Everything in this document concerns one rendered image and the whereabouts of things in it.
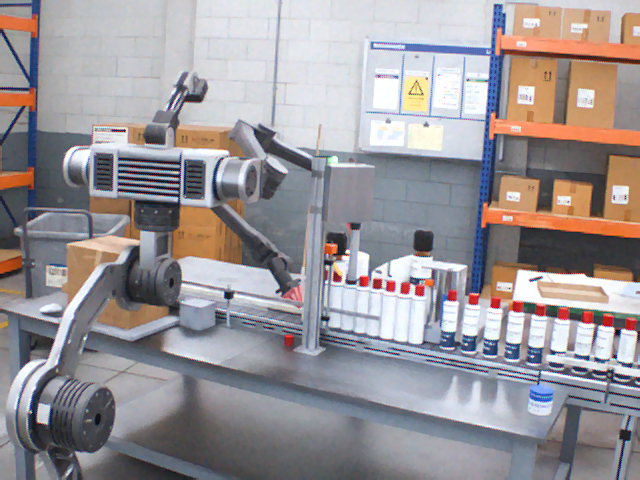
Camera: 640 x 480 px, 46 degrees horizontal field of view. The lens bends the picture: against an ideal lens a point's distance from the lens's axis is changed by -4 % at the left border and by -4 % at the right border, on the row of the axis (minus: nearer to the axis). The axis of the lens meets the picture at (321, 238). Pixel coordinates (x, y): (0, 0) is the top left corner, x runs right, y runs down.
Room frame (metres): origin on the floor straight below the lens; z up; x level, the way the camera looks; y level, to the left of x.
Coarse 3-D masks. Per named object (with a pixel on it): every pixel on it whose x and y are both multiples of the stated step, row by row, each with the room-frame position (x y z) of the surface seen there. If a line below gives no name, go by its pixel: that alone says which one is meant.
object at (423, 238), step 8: (416, 232) 3.22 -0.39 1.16; (424, 232) 3.20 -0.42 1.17; (432, 232) 3.23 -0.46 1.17; (416, 240) 3.21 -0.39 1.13; (424, 240) 3.20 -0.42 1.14; (432, 240) 3.23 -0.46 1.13; (416, 248) 3.21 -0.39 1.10; (424, 248) 3.20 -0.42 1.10; (432, 248) 3.23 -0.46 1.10; (416, 256) 3.21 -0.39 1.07; (424, 256) 3.21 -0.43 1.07; (432, 256) 3.22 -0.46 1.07; (416, 264) 3.20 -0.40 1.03; (424, 264) 3.19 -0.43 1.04; (416, 272) 3.20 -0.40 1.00; (424, 272) 3.19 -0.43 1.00; (416, 280) 3.20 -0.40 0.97; (424, 280) 3.19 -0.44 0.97
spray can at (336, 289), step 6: (336, 276) 2.73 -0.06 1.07; (336, 282) 2.73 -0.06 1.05; (330, 288) 2.74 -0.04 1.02; (336, 288) 2.72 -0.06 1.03; (342, 288) 2.73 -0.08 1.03; (330, 294) 2.73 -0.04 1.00; (336, 294) 2.72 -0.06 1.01; (342, 294) 2.73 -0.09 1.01; (330, 300) 2.73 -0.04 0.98; (336, 300) 2.72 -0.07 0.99; (330, 306) 2.73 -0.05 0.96; (336, 306) 2.72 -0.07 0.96; (330, 312) 2.73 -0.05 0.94; (330, 318) 2.73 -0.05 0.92; (336, 318) 2.72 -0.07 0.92; (330, 324) 2.73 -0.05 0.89; (336, 324) 2.72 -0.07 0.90
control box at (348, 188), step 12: (336, 168) 2.57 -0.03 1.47; (348, 168) 2.59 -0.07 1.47; (360, 168) 2.62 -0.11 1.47; (372, 168) 2.64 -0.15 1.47; (324, 180) 2.60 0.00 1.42; (336, 180) 2.57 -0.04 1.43; (348, 180) 2.59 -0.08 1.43; (360, 180) 2.62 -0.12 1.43; (372, 180) 2.64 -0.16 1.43; (324, 192) 2.59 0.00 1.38; (336, 192) 2.57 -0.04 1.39; (348, 192) 2.60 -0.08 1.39; (360, 192) 2.62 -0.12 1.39; (372, 192) 2.64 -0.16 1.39; (324, 204) 2.59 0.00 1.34; (336, 204) 2.58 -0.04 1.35; (348, 204) 2.60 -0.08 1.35; (360, 204) 2.62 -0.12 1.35; (324, 216) 2.58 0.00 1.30; (336, 216) 2.58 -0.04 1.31; (348, 216) 2.60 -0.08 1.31; (360, 216) 2.62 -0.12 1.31
